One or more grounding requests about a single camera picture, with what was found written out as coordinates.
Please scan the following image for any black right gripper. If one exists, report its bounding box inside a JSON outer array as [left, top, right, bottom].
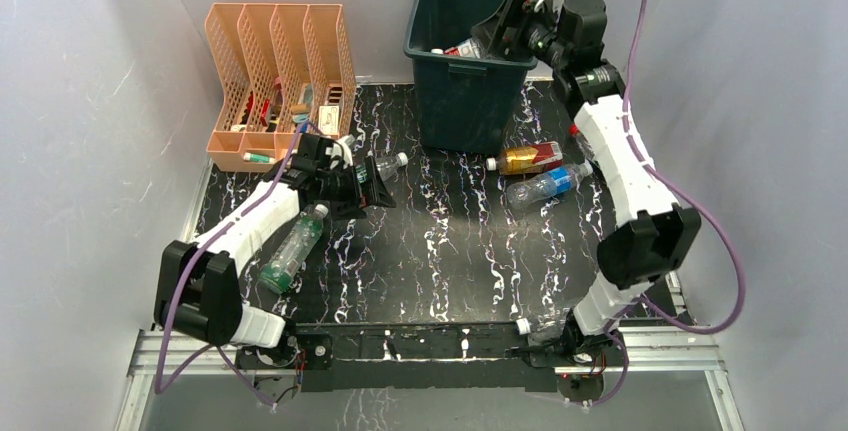
[[468, 0, 568, 72]]

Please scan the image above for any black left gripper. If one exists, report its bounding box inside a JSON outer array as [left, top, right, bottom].
[[318, 156, 396, 219]]

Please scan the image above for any clear bottle green label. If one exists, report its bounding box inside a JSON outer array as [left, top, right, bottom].
[[375, 152, 408, 181]]

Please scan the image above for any red label water bottle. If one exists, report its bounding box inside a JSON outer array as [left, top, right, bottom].
[[444, 37, 485, 59]]

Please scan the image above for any green tea bottle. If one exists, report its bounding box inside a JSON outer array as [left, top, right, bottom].
[[259, 204, 329, 295]]

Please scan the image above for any blue label clear bottle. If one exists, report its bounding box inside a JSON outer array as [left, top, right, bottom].
[[506, 161, 594, 210]]

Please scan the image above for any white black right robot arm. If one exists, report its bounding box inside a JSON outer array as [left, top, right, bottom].
[[471, 0, 701, 366]]

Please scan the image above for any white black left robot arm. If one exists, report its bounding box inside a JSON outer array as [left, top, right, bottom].
[[154, 134, 408, 367]]

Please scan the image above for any dark green plastic bin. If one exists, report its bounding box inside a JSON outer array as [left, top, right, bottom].
[[404, 0, 537, 155]]

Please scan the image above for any gold red label bottle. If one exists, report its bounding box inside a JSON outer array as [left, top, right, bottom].
[[485, 141, 564, 175]]

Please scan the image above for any red label bottle far right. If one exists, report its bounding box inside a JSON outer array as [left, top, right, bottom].
[[570, 124, 596, 165]]

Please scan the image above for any orange plastic file organizer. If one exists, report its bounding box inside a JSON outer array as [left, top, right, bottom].
[[205, 3, 356, 173]]

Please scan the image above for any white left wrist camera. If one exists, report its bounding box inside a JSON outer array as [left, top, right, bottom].
[[329, 135, 356, 169]]

